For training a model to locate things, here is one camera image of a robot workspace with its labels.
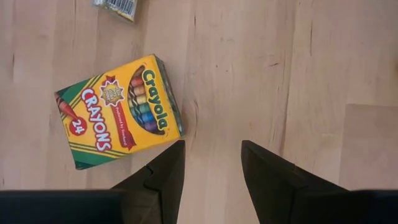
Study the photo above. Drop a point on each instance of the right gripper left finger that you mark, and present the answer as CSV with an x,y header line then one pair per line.
x,y
155,193

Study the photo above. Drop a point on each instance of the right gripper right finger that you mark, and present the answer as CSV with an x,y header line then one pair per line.
x,y
286,193

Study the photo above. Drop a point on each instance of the Crayola crayons 24 box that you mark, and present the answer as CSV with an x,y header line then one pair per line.
x,y
118,112

